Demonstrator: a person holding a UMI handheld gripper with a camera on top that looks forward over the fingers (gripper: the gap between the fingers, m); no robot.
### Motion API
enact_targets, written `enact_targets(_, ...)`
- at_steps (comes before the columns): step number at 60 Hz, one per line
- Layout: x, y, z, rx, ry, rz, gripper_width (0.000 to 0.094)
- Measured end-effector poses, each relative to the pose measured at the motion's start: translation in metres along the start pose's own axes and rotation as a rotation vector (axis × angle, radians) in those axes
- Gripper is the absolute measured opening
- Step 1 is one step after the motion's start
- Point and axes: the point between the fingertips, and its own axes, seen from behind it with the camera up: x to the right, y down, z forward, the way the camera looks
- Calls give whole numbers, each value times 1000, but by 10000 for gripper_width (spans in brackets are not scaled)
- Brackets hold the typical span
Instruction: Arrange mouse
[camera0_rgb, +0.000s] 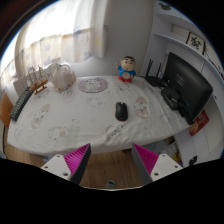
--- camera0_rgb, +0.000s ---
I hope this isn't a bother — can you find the wooden model sailing ship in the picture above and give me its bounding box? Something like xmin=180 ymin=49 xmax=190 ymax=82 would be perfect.
xmin=27 ymin=65 xmax=50 ymax=95

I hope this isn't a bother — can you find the black box device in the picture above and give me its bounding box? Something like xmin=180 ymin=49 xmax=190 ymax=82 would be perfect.
xmin=160 ymin=87 xmax=183 ymax=111

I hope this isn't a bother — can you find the white shelf unit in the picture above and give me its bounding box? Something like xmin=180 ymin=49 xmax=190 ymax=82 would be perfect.
xmin=141 ymin=0 xmax=224 ymax=168

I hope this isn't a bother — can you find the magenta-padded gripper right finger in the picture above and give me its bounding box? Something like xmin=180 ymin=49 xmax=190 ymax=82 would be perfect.
xmin=131 ymin=143 xmax=184 ymax=186

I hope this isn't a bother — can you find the black computer mouse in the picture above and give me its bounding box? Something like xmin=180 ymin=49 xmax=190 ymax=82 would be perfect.
xmin=114 ymin=101 xmax=129 ymax=122

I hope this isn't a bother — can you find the black keyboard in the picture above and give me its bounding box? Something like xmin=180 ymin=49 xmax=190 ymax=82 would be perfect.
xmin=9 ymin=87 xmax=35 ymax=122

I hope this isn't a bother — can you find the cartoon boy figurine clock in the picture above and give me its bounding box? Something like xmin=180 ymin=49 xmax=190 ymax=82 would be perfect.
xmin=115 ymin=55 xmax=138 ymax=83

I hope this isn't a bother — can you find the black monitor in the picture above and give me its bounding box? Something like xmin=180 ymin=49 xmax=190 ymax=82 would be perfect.
xmin=162 ymin=51 xmax=214 ymax=126

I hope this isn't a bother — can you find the orange wooden chair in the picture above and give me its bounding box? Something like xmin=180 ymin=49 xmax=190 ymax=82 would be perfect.
xmin=0 ymin=93 xmax=14 ymax=128

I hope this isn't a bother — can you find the black router with antennas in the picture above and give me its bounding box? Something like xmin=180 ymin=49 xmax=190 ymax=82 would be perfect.
xmin=145 ymin=58 xmax=167 ymax=89

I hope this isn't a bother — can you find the white printed tablecloth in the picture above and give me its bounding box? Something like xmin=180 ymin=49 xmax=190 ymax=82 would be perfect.
xmin=6 ymin=74 xmax=193 ymax=156

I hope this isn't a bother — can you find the red box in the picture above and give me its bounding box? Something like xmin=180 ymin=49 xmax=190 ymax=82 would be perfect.
xmin=188 ymin=109 xmax=210 ymax=137

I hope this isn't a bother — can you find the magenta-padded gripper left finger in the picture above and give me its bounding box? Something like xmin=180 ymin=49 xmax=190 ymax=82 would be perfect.
xmin=40 ymin=143 xmax=92 ymax=186

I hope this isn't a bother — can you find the white star-print curtain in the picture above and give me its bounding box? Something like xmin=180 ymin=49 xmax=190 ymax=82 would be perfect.
xmin=0 ymin=0 xmax=109 ymax=88

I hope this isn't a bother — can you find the white ceramic pitcher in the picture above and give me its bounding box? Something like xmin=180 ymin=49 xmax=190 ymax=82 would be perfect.
xmin=49 ymin=62 xmax=77 ymax=93

